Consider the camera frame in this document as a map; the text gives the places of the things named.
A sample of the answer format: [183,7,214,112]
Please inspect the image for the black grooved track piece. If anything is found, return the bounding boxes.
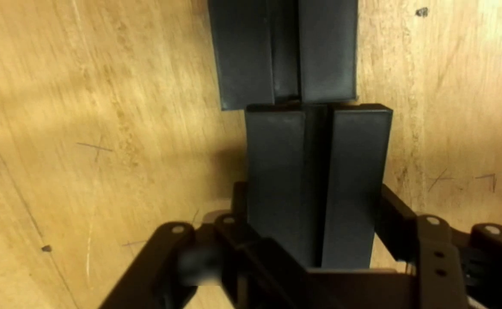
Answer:
[243,102,396,272]
[207,0,360,112]

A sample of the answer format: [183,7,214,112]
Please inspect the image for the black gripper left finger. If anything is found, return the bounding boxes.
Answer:
[99,181,265,309]

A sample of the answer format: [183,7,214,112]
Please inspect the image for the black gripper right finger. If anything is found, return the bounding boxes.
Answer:
[377,182,502,309]

